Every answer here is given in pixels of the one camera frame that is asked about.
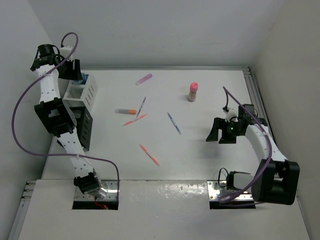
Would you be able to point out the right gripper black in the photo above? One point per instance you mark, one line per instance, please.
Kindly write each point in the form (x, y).
(220, 124)

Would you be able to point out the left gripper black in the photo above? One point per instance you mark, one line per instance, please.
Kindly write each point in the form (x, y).
(73, 74)

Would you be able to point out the pink cap glue bottle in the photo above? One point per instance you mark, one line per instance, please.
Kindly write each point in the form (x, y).
(193, 88)

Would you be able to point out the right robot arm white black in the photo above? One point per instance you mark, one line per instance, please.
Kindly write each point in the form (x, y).
(276, 178)

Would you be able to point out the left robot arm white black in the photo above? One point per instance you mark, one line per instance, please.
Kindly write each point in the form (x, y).
(57, 117)

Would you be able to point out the white slotted organizer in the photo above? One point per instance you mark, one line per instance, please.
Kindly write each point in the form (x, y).
(82, 95)

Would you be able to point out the black slotted organizer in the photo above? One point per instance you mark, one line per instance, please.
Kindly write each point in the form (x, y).
(84, 125)

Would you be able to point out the blue clear pen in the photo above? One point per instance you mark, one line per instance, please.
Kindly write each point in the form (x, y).
(174, 123)

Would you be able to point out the orange cap grey marker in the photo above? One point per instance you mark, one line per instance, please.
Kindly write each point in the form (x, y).
(126, 111)

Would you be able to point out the grey thin pen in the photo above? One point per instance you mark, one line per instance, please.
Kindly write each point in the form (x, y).
(141, 106)

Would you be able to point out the purple highlighter marker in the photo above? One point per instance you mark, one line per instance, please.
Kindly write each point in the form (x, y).
(145, 78)

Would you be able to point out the orange pen near centre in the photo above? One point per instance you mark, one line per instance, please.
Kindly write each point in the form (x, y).
(134, 120)

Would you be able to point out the orange clear pen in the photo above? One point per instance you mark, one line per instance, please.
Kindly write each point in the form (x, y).
(149, 155)

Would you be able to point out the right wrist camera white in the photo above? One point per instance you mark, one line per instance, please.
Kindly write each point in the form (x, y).
(230, 113)

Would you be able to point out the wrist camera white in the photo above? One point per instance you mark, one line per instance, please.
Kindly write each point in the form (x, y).
(65, 51)
(230, 113)

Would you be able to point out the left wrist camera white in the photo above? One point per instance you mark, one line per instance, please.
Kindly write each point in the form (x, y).
(65, 51)

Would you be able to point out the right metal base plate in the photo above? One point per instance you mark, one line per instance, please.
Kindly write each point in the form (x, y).
(215, 192)

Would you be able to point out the metal base plate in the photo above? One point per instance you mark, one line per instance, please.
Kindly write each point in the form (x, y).
(110, 185)
(215, 192)

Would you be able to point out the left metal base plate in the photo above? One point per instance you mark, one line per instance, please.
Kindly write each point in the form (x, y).
(110, 185)

